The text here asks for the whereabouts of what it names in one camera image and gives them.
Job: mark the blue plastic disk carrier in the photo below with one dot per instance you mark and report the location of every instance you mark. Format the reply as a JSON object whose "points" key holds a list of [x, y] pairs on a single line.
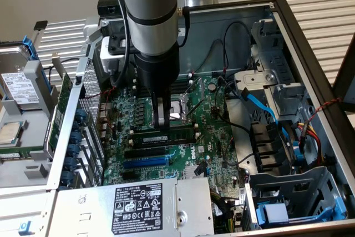
{"points": [[29, 48]]}

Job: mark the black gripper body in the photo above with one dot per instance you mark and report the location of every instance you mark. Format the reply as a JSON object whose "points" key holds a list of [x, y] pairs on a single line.
{"points": [[158, 70]]}

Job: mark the dark angled bar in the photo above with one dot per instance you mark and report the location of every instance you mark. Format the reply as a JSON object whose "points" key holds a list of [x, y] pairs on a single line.
{"points": [[345, 76]]}

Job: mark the silver CPU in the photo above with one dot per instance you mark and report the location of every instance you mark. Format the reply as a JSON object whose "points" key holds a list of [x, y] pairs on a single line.
{"points": [[9, 134]]}

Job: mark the green Dell motherboard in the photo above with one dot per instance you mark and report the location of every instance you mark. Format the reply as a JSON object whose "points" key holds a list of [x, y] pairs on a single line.
{"points": [[216, 126]]}

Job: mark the hard disk with white label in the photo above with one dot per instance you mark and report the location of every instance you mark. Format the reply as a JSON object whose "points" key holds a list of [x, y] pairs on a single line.
{"points": [[19, 87]]}

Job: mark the grey optical drive cage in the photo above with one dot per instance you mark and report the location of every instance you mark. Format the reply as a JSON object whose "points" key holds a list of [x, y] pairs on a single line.
{"points": [[280, 62]]}

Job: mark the white case sticker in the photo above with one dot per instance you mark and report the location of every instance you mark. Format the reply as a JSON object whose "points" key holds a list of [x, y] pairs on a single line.
{"points": [[180, 34]]}

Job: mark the silver chipset heatsink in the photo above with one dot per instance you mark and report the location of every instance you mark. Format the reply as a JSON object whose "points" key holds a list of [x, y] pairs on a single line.
{"points": [[190, 174]]}

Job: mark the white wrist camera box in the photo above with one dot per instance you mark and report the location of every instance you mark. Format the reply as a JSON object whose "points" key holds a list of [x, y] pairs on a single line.
{"points": [[109, 59]]}

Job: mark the coin cell battery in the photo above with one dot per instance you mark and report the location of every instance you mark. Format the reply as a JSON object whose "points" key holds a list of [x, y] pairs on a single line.
{"points": [[212, 86]]}

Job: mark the metal socket cover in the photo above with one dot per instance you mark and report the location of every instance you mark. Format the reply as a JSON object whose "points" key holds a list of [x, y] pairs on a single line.
{"points": [[194, 88]]}

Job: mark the silver power supply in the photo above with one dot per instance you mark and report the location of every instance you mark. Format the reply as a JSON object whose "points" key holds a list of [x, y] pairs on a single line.
{"points": [[83, 212]]}

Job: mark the metal rear port block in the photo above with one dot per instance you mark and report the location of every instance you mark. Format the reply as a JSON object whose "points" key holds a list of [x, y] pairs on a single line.
{"points": [[104, 120]]}

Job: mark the green graphics card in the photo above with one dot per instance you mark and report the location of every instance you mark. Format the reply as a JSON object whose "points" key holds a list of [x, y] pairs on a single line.
{"points": [[59, 103]]}

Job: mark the thin metal locking lever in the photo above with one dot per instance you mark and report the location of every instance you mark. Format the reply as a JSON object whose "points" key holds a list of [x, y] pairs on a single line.
{"points": [[197, 108]]}

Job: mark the long black expansion slot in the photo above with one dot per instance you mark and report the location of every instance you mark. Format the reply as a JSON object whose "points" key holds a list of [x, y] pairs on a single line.
{"points": [[144, 153]]}

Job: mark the black rating label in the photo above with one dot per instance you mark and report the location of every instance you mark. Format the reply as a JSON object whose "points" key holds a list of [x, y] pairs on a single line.
{"points": [[138, 209]]}

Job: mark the black fan shroud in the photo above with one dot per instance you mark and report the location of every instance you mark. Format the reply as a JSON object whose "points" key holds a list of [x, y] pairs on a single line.
{"points": [[263, 142]]}

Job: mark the grey parts rack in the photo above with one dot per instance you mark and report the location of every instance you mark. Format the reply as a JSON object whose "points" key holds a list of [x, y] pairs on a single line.
{"points": [[33, 126]]}

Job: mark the blue case latch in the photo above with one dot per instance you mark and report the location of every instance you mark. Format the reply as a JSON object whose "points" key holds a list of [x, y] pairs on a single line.
{"points": [[25, 228]]}

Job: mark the grey disk bay cage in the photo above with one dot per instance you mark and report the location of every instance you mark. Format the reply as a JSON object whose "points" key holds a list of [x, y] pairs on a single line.
{"points": [[280, 184]]}

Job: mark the blue expansion slot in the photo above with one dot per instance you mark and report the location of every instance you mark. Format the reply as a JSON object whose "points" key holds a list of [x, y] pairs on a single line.
{"points": [[144, 163]]}

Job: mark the short black expansion slot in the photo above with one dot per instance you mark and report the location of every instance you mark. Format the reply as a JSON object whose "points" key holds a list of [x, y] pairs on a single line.
{"points": [[129, 176]]}

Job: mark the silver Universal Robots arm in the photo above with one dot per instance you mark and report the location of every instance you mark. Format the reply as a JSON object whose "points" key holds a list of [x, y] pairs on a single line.
{"points": [[149, 4]]}

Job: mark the grey steel PC case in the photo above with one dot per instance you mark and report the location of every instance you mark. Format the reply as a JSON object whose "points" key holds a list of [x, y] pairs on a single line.
{"points": [[205, 20]]}

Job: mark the blue card retention clip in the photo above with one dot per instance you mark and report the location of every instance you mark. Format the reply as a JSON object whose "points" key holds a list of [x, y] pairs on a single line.
{"points": [[67, 177], [81, 115], [75, 137], [73, 150], [71, 163]]}

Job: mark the silver bracket with black tip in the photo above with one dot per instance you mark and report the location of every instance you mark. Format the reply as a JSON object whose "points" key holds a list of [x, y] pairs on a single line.
{"points": [[40, 24]]}

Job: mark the CPU socket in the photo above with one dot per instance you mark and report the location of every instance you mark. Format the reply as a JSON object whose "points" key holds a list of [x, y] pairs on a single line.
{"points": [[178, 109]]}

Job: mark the black camera box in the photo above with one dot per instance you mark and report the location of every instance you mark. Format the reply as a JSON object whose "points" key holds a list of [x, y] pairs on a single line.
{"points": [[106, 4]]}

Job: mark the green RAM stick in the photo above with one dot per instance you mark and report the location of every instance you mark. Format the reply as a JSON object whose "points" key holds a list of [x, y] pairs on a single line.
{"points": [[180, 134], [11, 156]]}

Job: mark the blue disk caddy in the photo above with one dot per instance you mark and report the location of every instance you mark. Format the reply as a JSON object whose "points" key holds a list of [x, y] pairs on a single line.
{"points": [[274, 213]]}

